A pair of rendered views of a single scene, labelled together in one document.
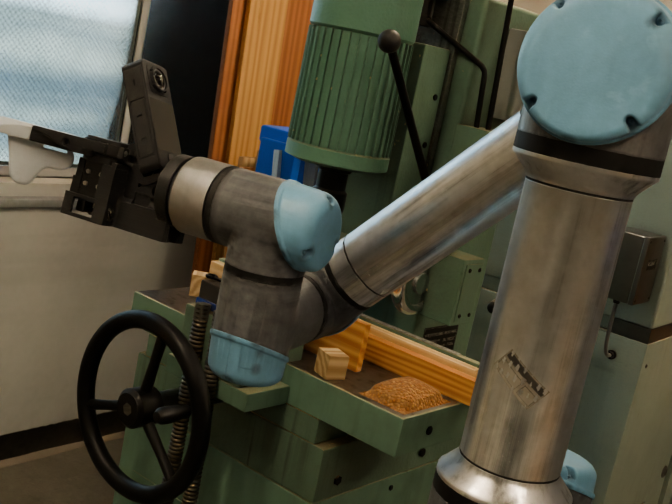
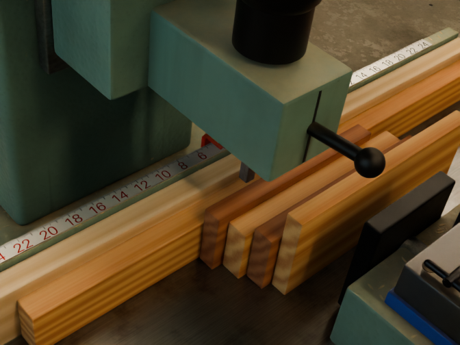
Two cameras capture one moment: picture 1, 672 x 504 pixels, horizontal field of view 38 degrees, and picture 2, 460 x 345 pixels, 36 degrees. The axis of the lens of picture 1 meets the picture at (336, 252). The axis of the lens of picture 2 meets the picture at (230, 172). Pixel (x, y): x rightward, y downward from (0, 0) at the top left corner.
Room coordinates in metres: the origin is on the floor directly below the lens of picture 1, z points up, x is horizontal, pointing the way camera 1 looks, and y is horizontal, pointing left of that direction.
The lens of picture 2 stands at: (1.63, 0.45, 1.33)
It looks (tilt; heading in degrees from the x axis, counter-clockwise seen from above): 42 degrees down; 275
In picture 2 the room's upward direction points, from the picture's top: 8 degrees clockwise
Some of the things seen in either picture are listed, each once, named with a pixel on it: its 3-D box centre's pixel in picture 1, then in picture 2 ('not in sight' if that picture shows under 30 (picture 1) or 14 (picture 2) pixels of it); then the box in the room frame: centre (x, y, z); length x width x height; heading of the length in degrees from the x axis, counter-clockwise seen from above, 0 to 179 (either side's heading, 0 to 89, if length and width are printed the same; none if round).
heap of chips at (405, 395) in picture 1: (407, 389); not in sight; (1.41, -0.15, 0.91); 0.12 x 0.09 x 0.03; 143
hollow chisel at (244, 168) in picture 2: not in sight; (250, 154); (1.65, 0.03, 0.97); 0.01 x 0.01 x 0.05; 53
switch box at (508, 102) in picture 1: (527, 78); not in sight; (1.82, -0.27, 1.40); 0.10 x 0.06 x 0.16; 143
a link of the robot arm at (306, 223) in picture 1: (274, 222); not in sight; (0.89, 0.06, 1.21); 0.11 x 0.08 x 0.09; 66
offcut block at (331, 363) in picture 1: (331, 363); not in sight; (1.44, -0.03, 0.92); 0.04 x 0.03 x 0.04; 31
